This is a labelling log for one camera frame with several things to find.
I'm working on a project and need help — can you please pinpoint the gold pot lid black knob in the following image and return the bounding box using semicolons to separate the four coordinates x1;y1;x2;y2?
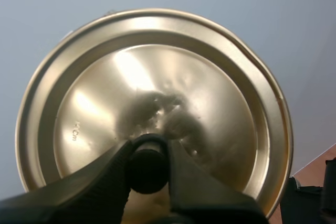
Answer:
15;8;294;224

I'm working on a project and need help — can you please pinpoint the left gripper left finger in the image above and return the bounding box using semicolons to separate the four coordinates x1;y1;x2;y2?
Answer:
0;139;133;224

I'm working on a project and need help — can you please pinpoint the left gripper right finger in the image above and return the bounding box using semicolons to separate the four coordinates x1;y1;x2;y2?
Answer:
165;138;271;224

